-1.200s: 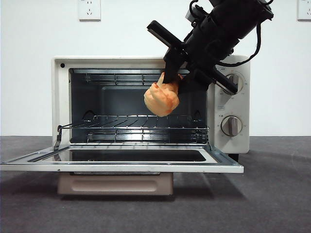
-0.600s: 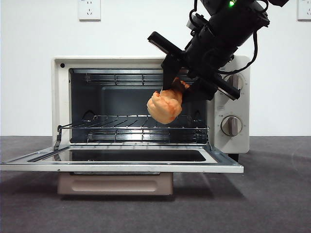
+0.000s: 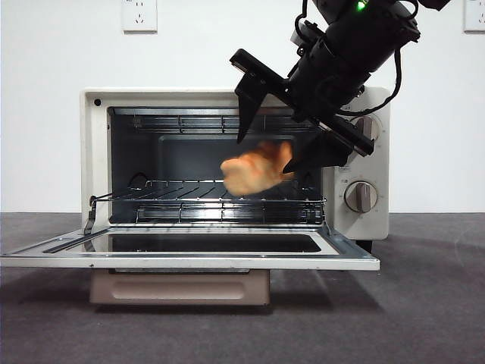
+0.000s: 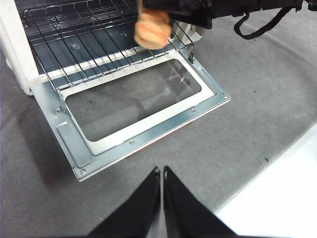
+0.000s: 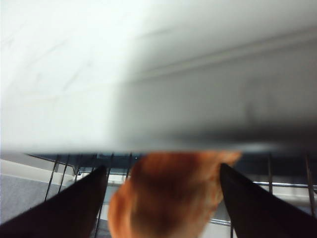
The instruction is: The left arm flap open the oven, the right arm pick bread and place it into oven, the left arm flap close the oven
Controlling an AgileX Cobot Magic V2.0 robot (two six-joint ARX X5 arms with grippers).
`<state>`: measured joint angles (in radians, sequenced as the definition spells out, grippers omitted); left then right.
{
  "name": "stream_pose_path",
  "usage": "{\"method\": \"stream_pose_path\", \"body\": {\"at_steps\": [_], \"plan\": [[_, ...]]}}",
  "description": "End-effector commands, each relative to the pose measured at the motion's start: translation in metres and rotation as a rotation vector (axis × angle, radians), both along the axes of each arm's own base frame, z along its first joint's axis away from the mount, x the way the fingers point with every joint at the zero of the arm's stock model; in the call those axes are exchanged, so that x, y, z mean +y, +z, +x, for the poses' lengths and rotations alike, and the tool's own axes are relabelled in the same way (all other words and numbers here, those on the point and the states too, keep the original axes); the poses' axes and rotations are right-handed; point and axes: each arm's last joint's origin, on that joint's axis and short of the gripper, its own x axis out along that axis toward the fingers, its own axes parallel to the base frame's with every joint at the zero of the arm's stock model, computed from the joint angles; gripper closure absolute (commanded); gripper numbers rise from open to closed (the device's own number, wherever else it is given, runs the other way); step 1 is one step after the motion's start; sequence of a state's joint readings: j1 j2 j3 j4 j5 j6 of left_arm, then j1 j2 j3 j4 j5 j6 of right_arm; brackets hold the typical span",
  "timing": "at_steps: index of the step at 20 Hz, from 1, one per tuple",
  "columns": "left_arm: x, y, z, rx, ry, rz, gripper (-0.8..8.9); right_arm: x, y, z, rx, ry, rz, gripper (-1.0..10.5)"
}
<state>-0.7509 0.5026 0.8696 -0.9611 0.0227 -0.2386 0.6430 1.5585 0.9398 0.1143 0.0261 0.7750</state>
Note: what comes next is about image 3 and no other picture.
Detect golden brown bread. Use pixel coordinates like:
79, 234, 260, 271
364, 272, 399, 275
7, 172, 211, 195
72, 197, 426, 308
221, 140, 296, 197

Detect glass oven door with handle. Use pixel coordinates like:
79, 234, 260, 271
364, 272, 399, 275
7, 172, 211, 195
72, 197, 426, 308
0, 223, 381, 306

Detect cream round oven knob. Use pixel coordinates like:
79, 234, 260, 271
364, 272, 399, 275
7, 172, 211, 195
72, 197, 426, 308
352, 115, 382, 142
345, 180, 379, 213

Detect cream white toaster oven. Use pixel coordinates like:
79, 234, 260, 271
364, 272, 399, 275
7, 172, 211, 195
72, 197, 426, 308
79, 86, 391, 253

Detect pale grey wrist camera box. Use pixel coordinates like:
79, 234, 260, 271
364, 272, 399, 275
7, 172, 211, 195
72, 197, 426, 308
289, 18, 321, 50

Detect thin black cable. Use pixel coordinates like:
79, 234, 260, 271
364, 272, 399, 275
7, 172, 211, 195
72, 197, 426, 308
350, 47, 405, 117
293, 0, 310, 30

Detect metal wire oven rack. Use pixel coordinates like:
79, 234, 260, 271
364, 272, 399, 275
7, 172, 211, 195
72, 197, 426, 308
92, 178, 327, 202

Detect white wall socket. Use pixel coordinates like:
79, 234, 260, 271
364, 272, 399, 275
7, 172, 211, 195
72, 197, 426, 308
464, 0, 485, 33
121, 0, 158, 33

